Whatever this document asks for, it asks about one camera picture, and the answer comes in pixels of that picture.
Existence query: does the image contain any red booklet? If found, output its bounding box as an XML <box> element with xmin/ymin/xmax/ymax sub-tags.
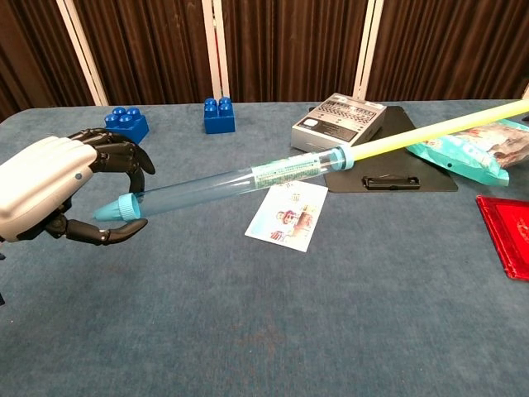
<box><xmin>475</xmin><ymin>194</ymin><xmax>529</xmax><ymax>282</ymax></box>

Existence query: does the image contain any blue felt table cloth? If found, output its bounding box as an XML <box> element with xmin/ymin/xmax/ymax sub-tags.
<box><xmin>0</xmin><ymin>98</ymin><xmax>529</xmax><ymax>397</ymax></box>

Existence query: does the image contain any black clipboard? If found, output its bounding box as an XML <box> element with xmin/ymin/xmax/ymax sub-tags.
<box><xmin>307</xmin><ymin>105</ymin><xmax>460</xmax><ymax>194</ymax></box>

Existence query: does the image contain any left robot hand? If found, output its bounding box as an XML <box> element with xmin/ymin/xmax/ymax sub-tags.
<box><xmin>0</xmin><ymin>127</ymin><xmax>157</xmax><ymax>247</ymax></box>

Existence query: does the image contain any dark brown pleated curtain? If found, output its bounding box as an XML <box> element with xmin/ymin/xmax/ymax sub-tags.
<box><xmin>0</xmin><ymin>0</ymin><xmax>529</xmax><ymax>121</ymax></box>

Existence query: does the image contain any clear tube with blue cap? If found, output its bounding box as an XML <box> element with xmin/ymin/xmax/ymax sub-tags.
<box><xmin>92</xmin><ymin>145</ymin><xmax>356</xmax><ymax>222</ymax></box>

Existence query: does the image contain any teal snack packet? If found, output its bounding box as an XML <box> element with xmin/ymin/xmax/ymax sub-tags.
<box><xmin>405</xmin><ymin>118</ymin><xmax>529</xmax><ymax>187</ymax></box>

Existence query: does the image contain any white grey cardboard box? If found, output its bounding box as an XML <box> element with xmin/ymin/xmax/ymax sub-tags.
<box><xmin>290</xmin><ymin>93</ymin><xmax>388</xmax><ymax>147</ymax></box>

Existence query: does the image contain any long yellow plastic tube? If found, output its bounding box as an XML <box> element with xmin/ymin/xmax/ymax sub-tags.
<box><xmin>350</xmin><ymin>98</ymin><xmax>529</xmax><ymax>162</ymax></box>

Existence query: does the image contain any blue building block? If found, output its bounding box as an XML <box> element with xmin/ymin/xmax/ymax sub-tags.
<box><xmin>103</xmin><ymin>106</ymin><xmax>150</xmax><ymax>144</ymax></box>
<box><xmin>203</xmin><ymin>96</ymin><xmax>236</xmax><ymax>135</ymax></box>

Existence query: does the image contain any white screen frame post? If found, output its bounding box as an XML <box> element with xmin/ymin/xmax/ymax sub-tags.
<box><xmin>55</xmin><ymin>0</ymin><xmax>109</xmax><ymax>107</ymax></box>
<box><xmin>201</xmin><ymin>0</ymin><xmax>231</xmax><ymax>100</ymax></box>
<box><xmin>352</xmin><ymin>0</ymin><xmax>384</xmax><ymax>100</ymax></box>

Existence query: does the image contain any white picture card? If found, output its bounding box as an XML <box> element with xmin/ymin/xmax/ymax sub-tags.
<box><xmin>244</xmin><ymin>181</ymin><xmax>329</xmax><ymax>253</ymax></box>

